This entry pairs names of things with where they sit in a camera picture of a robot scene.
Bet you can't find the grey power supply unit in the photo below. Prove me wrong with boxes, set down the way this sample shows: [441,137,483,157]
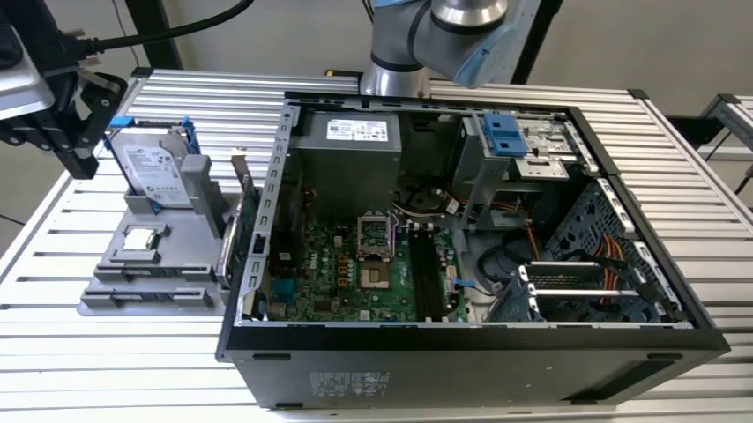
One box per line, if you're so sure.
[290,110,406,224]

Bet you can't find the round grey plastic disc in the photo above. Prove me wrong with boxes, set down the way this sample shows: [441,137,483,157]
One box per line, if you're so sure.
[408,187,451,211]

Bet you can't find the blue drive bay latch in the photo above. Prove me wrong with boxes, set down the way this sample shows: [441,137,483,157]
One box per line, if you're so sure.
[481,112,529,158]

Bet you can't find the green graphics card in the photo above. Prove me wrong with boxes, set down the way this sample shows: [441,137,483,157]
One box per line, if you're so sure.
[214,148,263,290]

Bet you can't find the CPU socket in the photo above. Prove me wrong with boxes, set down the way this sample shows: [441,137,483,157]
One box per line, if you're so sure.
[358,262,396,291]

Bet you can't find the orange yellow power wires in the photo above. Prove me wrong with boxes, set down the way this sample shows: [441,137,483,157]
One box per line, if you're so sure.
[469,198,526,213]

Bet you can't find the black RAM slot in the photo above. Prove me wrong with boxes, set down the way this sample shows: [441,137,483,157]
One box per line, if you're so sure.
[423,223,455,322]
[410,223,438,322]

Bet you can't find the grey parts rack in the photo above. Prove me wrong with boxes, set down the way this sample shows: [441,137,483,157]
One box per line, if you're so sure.
[77,153,243,316]

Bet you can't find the black case fan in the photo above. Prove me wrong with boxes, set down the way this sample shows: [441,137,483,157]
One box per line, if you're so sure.
[274,169,307,248]

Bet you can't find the aluminium side table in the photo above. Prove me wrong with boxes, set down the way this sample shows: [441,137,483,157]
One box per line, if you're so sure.
[698,92,753,160]

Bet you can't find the disk bay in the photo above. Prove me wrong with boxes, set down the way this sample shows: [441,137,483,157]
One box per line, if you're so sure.
[486,259,666,325]

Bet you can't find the black PC case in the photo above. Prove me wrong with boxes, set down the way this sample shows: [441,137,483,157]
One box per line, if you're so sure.
[214,90,732,411]

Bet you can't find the metal socket cover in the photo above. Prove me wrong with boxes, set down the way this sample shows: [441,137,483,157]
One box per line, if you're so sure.
[356,210,395,262]

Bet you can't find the orange red yellow wire bundle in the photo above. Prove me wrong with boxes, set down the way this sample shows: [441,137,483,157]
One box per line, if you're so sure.
[590,233,630,308]

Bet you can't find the white wire bundle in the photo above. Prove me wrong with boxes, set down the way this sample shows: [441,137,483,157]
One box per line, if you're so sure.
[391,200,466,222]

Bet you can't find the black camera cable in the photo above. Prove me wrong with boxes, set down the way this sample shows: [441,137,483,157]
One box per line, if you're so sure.
[73,0,255,54]

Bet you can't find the green motherboard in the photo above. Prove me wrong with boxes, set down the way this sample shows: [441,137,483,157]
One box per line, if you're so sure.
[263,222,471,323]

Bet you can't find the hard disk in blue carrier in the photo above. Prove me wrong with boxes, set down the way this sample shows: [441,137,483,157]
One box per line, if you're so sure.
[92,112,204,216]

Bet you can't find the thin orange wire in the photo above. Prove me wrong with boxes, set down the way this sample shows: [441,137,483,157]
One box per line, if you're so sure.
[523,218,541,262]

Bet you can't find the black data cable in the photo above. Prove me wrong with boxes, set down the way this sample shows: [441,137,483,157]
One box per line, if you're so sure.
[474,231,534,297]

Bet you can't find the silver CPU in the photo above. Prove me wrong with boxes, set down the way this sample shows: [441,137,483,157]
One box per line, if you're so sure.
[119,226,161,253]

